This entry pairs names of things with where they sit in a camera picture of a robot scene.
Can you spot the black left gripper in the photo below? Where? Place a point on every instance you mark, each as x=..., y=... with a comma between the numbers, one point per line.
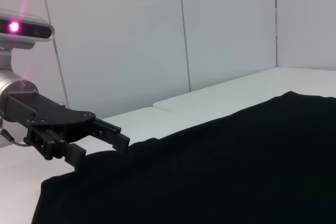
x=52, y=119

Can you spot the black t-shirt with white print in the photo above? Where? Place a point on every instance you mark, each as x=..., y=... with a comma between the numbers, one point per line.
x=210, y=169

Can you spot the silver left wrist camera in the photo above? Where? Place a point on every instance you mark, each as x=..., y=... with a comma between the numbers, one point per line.
x=26, y=28

